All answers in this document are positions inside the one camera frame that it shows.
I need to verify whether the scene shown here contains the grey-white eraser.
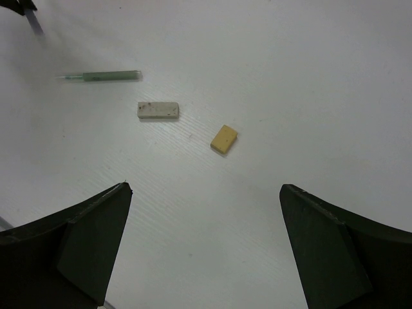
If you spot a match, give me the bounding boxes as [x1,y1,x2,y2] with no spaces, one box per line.
[137,102,180,120]

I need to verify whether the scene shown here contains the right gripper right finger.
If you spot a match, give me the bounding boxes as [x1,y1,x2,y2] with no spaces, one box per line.
[279,184,411,308]

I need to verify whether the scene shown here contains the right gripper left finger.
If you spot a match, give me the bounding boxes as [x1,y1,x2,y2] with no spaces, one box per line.
[1,182,133,308]

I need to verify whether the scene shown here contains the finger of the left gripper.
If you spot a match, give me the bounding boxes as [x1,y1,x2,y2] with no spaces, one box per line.
[0,0,37,16]

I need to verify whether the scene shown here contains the green-grey slim highlighter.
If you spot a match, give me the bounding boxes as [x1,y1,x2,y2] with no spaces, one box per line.
[55,70,143,82]

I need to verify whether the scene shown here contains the purple-grey slim highlighter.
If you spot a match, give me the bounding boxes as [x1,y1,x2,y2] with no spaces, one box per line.
[24,9,44,36]

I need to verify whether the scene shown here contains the tan eraser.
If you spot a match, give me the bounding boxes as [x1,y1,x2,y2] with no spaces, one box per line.
[210,125,238,156]

